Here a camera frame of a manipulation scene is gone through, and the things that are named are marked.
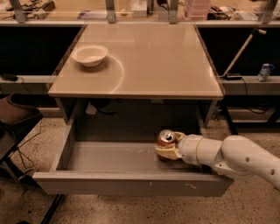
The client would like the white bowl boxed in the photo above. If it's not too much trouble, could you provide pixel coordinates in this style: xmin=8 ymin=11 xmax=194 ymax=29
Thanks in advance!
xmin=71 ymin=45 xmax=109 ymax=67

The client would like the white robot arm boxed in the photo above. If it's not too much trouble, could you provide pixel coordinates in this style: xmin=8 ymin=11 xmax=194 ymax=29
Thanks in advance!
xmin=155 ymin=129 xmax=280 ymax=190

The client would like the grey cabinet with beige top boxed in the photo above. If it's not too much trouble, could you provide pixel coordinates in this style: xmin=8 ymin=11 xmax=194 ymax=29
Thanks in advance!
xmin=48 ymin=24 xmax=223 ymax=125

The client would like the pink plastic container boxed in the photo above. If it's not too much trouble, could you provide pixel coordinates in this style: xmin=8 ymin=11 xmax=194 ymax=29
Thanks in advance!
xmin=184 ymin=0 xmax=211 ymax=21

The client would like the red coke can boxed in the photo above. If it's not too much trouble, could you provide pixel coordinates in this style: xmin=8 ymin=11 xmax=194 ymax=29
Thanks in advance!
xmin=156 ymin=129 xmax=176 ymax=161

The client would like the black power adapter left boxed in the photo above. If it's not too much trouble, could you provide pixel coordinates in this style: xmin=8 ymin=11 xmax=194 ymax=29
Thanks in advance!
xmin=0 ymin=73 xmax=18 ymax=81

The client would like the open grey top drawer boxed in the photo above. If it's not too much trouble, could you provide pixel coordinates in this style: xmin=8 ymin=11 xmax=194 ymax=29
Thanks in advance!
xmin=33 ymin=109 xmax=233 ymax=197

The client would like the dark office chair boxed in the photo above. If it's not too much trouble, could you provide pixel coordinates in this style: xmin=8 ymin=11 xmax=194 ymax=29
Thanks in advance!
xmin=0 ymin=94 xmax=43 ymax=187

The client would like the small blue white bottle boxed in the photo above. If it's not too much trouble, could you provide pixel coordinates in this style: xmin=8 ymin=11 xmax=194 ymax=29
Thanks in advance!
xmin=257 ymin=63 xmax=275 ymax=82

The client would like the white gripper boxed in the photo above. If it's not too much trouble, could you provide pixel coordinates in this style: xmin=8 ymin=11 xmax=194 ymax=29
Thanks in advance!
xmin=155 ymin=131 xmax=203 ymax=165

